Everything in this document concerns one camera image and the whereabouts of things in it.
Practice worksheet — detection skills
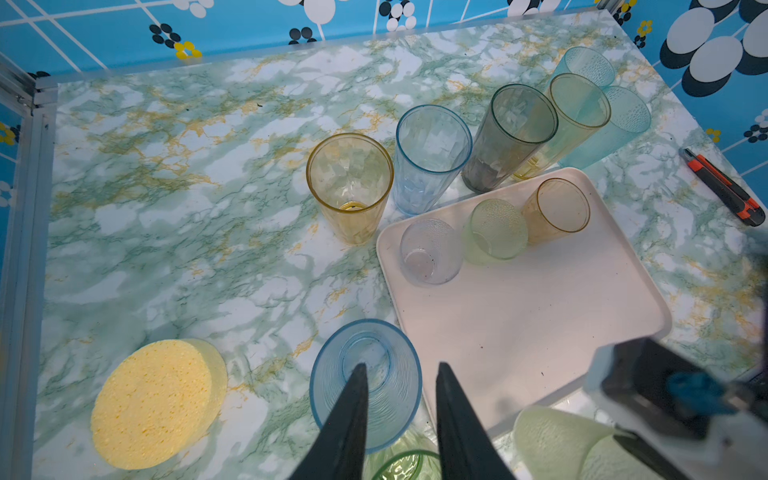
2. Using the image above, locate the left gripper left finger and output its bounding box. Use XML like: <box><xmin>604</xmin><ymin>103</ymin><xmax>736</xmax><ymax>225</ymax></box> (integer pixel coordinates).
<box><xmin>289</xmin><ymin>363</ymin><xmax>369</xmax><ymax>480</ymax></box>

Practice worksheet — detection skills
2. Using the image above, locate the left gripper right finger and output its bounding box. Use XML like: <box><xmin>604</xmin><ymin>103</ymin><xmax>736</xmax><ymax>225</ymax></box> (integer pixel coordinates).
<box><xmin>436</xmin><ymin>362</ymin><xmax>515</xmax><ymax>479</ymax></box>

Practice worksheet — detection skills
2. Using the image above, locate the pale green textured glass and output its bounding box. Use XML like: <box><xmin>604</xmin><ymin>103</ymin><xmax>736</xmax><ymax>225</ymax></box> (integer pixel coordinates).
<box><xmin>513</xmin><ymin>406</ymin><xmax>660</xmax><ymax>480</ymax></box>

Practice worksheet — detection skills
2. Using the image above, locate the clear textured glass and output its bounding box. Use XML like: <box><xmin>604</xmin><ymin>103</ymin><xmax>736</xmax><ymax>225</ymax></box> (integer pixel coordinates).
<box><xmin>399</xmin><ymin>219</ymin><xmax>463</xmax><ymax>285</ymax></box>

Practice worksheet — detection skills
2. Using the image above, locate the light green textured glass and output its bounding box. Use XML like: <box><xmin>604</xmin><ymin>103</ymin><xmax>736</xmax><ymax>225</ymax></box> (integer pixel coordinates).
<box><xmin>462</xmin><ymin>198</ymin><xmax>529</xmax><ymax>265</ymax></box>

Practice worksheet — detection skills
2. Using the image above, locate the short amber glass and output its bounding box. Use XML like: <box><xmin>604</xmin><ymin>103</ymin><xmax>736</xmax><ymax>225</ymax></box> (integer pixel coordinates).
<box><xmin>521</xmin><ymin>178</ymin><xmax>591</xmax><ymax>245</ymax></box>

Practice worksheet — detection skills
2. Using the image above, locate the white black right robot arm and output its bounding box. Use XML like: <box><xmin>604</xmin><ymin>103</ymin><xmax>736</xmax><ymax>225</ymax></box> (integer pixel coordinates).
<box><xmin>584</xmin><ymin>337</ymin><xmax>767</xmax><ymax>479</ymax></box>

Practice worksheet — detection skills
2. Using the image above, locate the pink rectangular tray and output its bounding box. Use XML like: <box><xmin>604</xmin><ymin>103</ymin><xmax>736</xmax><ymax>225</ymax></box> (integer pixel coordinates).
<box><xmin>376</xmin><ymin>168</ymin><xmax>672</xmax><ymax>437</ymax></box>

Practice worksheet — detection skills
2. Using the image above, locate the green clear glass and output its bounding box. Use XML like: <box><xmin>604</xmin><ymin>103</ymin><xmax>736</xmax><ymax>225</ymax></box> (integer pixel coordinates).
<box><xmin>362</xmin><ymin>425</ymin><xmax>442</xmax><ymax>480</ymax></box>

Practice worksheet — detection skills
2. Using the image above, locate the light blue short glass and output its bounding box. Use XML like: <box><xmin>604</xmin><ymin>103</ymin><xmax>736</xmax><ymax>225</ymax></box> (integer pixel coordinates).
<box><xmin>309</xmin><ymin>319</ymin><xmax>423</xmax><ymax>454</ymax></box>

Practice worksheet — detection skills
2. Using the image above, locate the yellow round sponge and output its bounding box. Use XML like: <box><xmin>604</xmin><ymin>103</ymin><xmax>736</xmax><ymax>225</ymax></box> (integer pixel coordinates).
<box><xmin>91</xmin><ymin>339</ymin><xmax>228</xmax><ymax>470</ymax></box>

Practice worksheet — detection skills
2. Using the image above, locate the tall blue glass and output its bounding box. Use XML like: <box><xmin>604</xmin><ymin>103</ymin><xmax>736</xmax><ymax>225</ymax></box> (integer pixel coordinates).
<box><xmin>393</xmin><ymin>104</ymin><xmax>473</xmax><ymax>216</ymax></box>

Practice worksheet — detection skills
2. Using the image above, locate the tall grey glass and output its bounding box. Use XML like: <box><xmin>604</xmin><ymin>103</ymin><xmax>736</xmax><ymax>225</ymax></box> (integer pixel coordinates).
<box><xmin>461</xmin><ymin>83</ymin><xmax>559</xmax><ymax>194</ymax></box>

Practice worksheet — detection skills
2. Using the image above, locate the tall olive yellow glass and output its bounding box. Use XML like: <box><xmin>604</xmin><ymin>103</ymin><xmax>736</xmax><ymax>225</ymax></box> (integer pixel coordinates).
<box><xmin>513</xmin><ymin>73</ymin><xmax>611</xmax><ymax>181</ymax></box>

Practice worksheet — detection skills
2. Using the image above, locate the orange grey utility knife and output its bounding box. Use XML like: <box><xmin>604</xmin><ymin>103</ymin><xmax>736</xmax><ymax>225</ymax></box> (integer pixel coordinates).
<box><xmin>679</xmin><ymin>148</ymin><xmax>766</xmax><ymax>227</ymax></box>

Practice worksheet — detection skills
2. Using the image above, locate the teal textured glass front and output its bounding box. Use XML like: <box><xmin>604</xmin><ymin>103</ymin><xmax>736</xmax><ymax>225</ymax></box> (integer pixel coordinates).
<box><xmin>559</xmin><ymin>86</ymin><xmax>651</xmax><ymax>169</ymax></box>

